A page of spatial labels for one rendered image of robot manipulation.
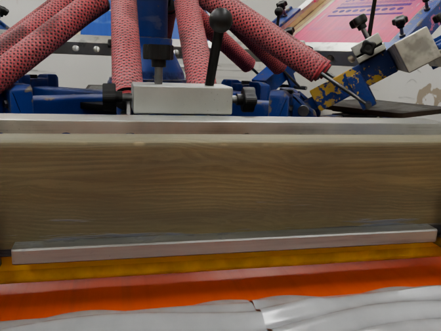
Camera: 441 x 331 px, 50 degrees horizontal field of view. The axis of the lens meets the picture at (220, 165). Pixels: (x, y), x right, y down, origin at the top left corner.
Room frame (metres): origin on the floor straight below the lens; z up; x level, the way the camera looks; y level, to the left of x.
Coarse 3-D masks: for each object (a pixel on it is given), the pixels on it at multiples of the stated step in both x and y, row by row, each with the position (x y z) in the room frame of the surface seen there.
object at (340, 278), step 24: (336, 264) 0.35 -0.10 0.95; (360, 264) 0.35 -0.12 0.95; (384, 264) 0.36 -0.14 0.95; (408, 264) 0.36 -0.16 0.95; (432, 264) 0.36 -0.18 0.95; (264, 288) 0.31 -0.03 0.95; (288, 288) 0.31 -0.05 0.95; (312, 288) 0.31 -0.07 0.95; (336, 288) 0.31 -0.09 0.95; (360, 288) 0.31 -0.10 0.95
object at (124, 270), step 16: (272, 256) 0.33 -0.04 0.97; (288, 256) 0.33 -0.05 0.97; (304, 256) 0.33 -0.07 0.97; (320, 256) 0.34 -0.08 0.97; (336, 256) 0.34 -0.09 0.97; (352, 256) 0.34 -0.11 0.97; (368, 256) 0.35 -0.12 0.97; (384, 256) 0.35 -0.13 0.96; (400, 256) 0.35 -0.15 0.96; (416, 256) 0.36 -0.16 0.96; (432, 256) 0.36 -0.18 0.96; (0, 272) 0.28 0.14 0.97; (16, 272) 0.29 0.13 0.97; (32, 272) 0.29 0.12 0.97; (48, 272) 0.29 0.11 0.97; (64, 272) 0.29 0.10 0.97; (80, 272) 0.30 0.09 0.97; (96, 272) 0.30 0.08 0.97; (112, 272) 0.30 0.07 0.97; (128, 272) 0.30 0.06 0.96; (144, 272) 0.31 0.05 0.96; (160, 272) 0.31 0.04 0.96; (176, 272) 0.31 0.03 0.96
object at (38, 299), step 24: (0, 288) 0.29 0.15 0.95; (24, 288) 0.29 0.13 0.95; (48, 288) 0.29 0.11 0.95; (72, 288) 0.30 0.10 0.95; (96, 288) 0.30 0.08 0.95; (120, 288) 0.30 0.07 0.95; (144, 288) 0.30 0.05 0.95; (168, 288) 0.30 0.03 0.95; (192, 288) 0.30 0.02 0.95; (216, 288) 0.30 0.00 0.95; (240, 288) 0.31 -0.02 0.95; (0, 312) 0.26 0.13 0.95; (24, 312) 0.26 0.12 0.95; (48, 312) 0.26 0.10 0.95
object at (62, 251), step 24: (48, 240) 0.28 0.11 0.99; (72, 240) 0.28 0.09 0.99; (96, 240) 0.28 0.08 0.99; (120, 240) 0.29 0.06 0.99; (144, 240) 0.29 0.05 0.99; (168, 240) 0.29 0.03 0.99; (192, 240) 0.29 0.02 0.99; (216, 240) 0.29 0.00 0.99; (240, 240) 0.30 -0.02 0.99; (264, 240) 0.30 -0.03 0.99; (288, 240) 0.31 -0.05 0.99; (312, 240) 0.31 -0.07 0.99; (336, 240) 0.31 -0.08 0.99; (360, 240) 0.32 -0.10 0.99; (384, 240) 0.32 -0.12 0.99; (408, 240) 0.33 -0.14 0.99; (432, 240) 0.33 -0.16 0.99; (24, 264) 0.27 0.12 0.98
